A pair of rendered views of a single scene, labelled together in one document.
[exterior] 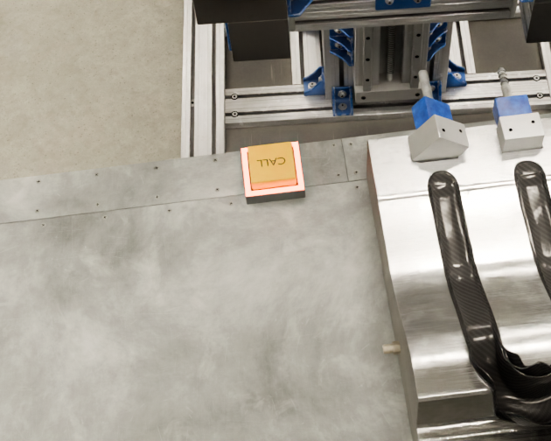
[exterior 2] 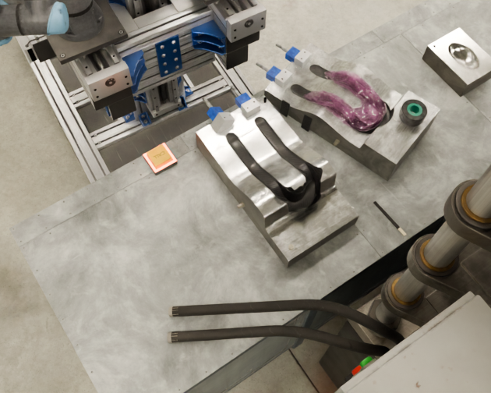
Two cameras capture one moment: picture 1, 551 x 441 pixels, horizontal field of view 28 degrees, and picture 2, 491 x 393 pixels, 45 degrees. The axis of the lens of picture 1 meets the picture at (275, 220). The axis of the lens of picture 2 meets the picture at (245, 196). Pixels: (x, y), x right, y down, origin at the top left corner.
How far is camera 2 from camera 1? 0.52 m
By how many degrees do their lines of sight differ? 18
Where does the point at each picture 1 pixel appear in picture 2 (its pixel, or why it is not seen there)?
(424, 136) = (217, 122)
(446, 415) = (273, 219)
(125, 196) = (104, 192)
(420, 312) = (248, 187)
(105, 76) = (19, 148)
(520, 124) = (250, 104)
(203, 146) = (93, 162)
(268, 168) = (159, 157)
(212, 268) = (156, 205)
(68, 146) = (19, 187)
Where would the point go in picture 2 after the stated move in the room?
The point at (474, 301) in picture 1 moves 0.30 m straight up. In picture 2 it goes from (264, 175) to (270, 119)
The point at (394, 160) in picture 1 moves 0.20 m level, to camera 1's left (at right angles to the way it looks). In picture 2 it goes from (209, 136) to (153, 167)
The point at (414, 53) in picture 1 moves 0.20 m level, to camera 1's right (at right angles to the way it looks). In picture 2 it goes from (173, 88) to (214, 67)
